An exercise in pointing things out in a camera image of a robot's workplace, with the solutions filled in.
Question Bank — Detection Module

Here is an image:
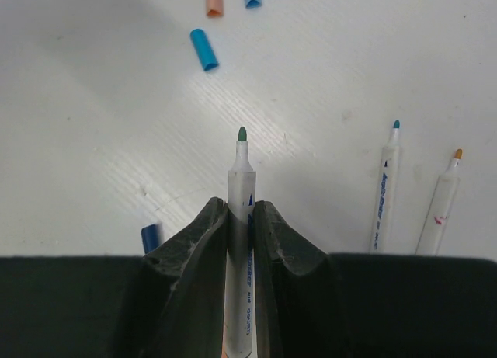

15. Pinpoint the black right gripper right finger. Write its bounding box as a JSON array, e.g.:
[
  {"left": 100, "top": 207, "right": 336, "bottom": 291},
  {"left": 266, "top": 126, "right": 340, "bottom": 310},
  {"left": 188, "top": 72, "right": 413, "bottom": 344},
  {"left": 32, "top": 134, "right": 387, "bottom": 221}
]
[{"left": 254, "top": 201, "right": 349, "bottom": 357}]

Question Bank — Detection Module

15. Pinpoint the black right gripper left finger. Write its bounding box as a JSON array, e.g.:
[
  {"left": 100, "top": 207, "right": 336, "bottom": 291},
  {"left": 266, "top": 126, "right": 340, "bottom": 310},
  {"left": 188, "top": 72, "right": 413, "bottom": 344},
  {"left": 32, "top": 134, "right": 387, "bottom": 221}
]
[{"left": 111, "top": 197, "right": 228, "bottom": 357}]

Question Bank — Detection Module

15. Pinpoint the green marker pen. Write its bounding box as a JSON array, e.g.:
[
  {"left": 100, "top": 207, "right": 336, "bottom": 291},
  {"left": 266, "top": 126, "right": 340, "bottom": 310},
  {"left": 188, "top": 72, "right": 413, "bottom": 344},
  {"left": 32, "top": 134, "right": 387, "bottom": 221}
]
[{"left": 224, "top": 127, "right": 256, "bottom": 357}]

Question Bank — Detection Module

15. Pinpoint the sky blue marker pen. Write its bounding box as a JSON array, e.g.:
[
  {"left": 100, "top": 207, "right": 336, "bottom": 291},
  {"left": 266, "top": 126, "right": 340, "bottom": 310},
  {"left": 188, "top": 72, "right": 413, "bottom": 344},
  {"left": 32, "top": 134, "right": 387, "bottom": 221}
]
[{"left": 370, "top": 120, "right": 401, "bottom": 253}]

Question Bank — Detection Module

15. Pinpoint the peach marker pen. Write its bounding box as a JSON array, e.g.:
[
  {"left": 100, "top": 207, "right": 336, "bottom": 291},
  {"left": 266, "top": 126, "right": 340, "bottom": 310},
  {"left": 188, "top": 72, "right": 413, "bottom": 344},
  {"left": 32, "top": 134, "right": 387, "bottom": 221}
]
[{"left": 415, "top": 148, "right": 463, "bottom": 255}]

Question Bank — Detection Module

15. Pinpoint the sky blue pen cap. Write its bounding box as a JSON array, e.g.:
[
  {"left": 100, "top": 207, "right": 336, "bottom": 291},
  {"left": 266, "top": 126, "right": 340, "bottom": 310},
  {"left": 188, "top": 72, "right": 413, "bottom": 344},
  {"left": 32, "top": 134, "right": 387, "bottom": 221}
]
[{"left": 189, "top": 29, "right": 219, "bottom": 71}]

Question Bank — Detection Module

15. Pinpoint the peach pen cap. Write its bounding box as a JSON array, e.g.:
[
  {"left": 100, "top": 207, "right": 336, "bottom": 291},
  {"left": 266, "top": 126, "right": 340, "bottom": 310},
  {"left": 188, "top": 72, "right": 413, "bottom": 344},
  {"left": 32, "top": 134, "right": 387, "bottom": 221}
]
[{"left": 206, "top": 0, "right": 224, "bottom": 18}]

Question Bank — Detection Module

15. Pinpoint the navy blue marker pen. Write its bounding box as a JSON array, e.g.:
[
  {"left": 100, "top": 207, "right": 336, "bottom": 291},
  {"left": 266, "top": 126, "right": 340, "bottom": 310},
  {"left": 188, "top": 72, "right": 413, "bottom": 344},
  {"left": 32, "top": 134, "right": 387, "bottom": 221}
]
[{"left": 141, "top": 223, "right": 162, "bottom": 254}]

